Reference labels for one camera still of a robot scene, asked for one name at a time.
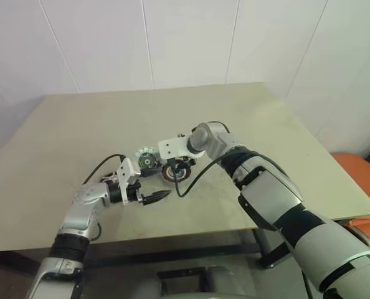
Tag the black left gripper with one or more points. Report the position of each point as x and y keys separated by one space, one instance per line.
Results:
x=134 y=190

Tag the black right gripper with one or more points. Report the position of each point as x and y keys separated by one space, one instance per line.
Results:
x=182 y=162

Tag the motor housing with red windings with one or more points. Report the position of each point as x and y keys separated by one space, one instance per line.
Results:
x=166 y=173

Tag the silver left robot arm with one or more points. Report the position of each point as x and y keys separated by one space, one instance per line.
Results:
x=79 y=218

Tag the orange chair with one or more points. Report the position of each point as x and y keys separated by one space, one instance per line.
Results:
x=353 y=174

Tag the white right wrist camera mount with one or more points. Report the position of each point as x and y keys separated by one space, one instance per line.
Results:
x=172 y=146

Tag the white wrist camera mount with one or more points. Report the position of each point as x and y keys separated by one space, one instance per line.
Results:
x=172 y=146
x=124 y=169

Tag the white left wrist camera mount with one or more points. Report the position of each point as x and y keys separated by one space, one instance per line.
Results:
x=124 y=169

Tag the black metal table frame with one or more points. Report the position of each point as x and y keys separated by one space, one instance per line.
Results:
x=172 y=246

